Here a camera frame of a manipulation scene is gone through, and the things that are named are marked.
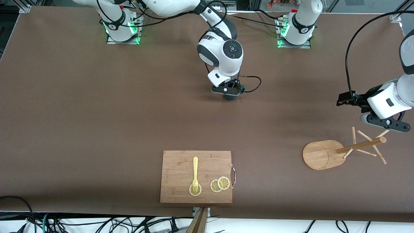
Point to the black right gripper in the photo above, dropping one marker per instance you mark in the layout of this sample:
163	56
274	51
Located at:
230	97

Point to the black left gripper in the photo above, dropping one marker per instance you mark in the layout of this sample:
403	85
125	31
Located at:
360	97

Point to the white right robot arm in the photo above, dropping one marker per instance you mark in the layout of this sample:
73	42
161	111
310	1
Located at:
223	61

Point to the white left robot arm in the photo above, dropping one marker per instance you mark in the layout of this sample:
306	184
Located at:
388	100

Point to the wooden mug rack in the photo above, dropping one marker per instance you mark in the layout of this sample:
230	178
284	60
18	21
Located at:
320	155

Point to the yellow plastic fork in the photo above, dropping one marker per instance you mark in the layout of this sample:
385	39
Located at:
195	168

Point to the lemon slice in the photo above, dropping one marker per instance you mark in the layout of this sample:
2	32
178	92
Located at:
198	193
223	183
214	186

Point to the wooden cutting board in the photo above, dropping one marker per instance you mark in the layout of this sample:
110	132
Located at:
178	174

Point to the brown wooden beam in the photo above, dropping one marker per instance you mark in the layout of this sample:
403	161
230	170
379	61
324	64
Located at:
198	223

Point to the black power plug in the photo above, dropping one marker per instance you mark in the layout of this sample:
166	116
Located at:
174	226

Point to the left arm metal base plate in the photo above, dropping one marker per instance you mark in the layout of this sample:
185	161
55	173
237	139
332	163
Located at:
307	46

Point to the aluminium frame profile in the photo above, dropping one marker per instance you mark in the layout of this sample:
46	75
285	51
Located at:
396	16

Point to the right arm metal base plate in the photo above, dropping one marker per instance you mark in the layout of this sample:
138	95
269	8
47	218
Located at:
111	41

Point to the small metal bracket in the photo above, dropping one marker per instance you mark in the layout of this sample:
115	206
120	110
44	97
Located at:
208	212

